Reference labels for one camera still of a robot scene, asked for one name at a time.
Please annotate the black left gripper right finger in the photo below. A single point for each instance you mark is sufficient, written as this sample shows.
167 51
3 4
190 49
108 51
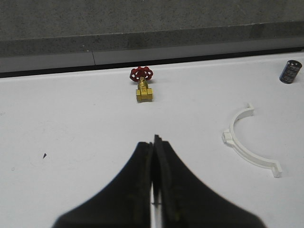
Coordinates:
186 202

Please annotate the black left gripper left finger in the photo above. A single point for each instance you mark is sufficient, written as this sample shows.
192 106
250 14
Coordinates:
123 203

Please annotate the white half clamp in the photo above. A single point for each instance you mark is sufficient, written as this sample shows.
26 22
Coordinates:
230 139

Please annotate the brass valve red handwheel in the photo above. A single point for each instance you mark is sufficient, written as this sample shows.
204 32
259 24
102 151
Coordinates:
141 75

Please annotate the black cylindrical capacitor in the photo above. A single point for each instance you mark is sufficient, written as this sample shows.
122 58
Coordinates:
290 71

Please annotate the grey stone counter ledge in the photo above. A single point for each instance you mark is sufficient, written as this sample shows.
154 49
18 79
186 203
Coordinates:
36 27

